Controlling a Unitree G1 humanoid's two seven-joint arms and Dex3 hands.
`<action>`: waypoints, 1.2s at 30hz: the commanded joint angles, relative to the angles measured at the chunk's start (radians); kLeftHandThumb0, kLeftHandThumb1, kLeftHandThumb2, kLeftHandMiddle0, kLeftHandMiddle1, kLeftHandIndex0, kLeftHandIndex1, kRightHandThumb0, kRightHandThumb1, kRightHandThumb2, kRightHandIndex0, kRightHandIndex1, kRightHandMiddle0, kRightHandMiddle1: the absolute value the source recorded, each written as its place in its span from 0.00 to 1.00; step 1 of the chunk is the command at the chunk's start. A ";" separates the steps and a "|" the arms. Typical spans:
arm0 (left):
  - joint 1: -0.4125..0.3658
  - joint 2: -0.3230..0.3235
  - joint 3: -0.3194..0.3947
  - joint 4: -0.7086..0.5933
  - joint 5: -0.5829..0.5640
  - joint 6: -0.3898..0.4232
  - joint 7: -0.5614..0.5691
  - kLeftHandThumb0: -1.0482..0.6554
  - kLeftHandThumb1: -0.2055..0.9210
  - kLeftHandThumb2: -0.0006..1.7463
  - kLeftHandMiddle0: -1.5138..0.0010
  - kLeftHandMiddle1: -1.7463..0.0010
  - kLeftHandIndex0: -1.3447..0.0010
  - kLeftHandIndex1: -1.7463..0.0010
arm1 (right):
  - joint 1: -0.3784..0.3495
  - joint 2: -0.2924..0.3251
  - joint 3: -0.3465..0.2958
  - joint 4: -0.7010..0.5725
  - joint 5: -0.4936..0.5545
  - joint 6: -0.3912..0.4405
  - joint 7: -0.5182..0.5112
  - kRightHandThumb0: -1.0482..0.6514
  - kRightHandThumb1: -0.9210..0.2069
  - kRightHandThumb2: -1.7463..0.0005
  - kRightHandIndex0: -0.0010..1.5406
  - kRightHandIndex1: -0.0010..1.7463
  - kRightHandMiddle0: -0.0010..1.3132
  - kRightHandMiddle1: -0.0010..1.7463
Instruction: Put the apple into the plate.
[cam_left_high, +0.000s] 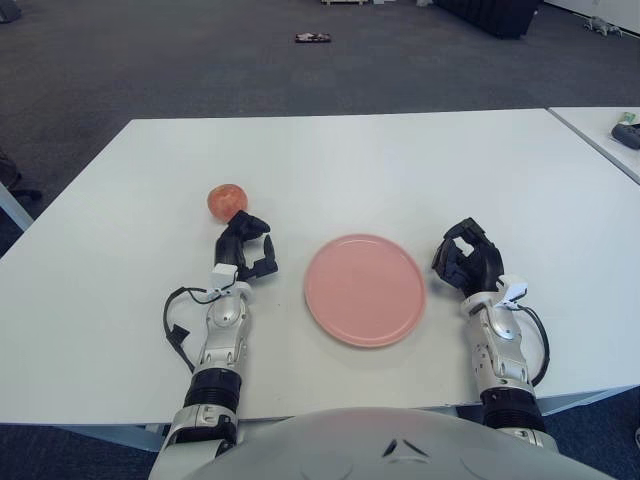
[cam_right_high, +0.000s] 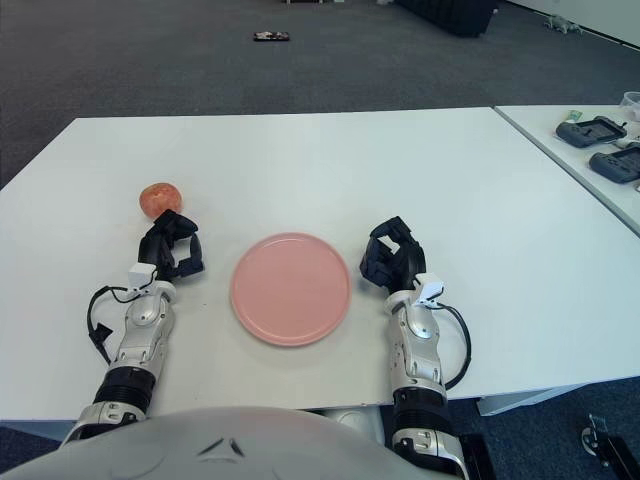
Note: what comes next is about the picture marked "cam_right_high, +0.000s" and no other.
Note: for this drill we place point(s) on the black phone with print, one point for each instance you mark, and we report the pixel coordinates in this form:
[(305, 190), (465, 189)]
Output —
[(271, 36)]

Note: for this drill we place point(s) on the dark grey controller with screen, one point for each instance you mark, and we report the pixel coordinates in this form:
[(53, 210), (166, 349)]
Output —
[(590, 131)]

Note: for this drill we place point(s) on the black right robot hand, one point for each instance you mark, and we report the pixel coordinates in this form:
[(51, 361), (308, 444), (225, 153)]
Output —
[(405, 260)]

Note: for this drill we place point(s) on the clear plastic cup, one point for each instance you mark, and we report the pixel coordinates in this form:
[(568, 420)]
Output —
[(633, 105)]

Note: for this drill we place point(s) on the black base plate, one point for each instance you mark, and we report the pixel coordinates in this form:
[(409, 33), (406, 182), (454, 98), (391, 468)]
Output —
[(477, 457)]

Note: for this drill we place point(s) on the grey robot torso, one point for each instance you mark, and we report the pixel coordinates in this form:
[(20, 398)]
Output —
[(200, 450)]

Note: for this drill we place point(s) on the pink round plate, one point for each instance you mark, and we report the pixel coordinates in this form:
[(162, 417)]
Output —
[(290, 290)]

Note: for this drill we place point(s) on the red yellow apple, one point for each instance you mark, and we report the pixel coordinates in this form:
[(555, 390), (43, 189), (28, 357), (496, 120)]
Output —
[(157, 197)]

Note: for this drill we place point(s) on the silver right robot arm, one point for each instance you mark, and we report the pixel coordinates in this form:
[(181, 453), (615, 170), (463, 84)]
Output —
[(417, 350)]

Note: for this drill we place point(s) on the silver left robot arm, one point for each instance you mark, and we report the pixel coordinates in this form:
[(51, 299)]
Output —
[(145, 325)]

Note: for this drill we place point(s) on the white table frame beam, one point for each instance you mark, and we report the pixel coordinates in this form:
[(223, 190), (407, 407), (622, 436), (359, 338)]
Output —
[(510, 402)]

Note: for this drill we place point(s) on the small green packet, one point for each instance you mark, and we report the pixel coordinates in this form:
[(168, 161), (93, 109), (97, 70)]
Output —
[(575, 115)]

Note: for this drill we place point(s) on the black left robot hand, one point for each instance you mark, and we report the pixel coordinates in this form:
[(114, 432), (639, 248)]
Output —
[(165, 240)]

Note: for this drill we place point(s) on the dark grey controller with buttons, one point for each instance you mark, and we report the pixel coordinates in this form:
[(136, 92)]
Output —
[(617, 165)]

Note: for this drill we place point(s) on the small grey robot dog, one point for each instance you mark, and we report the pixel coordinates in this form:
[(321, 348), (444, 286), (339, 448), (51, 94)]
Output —
[(562, 24)]

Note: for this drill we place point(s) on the black stand with caster wheel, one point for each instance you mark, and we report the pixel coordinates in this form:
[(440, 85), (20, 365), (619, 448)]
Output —
[(612, 445)]

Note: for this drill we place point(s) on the black box case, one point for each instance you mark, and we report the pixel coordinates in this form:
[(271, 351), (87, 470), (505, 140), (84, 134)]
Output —
[(450, 15)]

